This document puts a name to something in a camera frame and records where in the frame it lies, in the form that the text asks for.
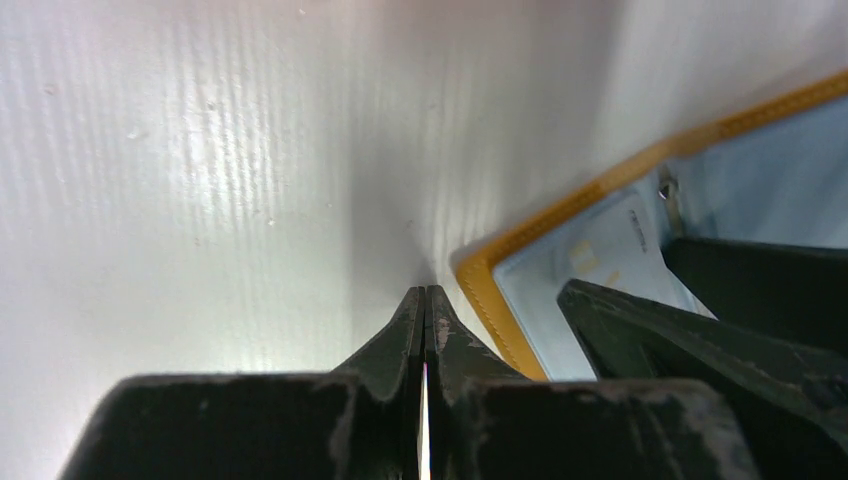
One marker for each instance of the silver credit card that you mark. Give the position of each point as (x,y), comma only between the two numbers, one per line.
(617,246)

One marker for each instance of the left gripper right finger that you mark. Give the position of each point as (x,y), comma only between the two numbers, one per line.
(488,421)

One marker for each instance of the yellow leather card holder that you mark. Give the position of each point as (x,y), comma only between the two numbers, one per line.
(774,173)

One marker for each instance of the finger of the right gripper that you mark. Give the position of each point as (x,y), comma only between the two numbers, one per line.
(789,399)
(792,293)

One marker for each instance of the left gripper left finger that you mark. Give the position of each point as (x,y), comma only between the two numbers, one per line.
(359,420)

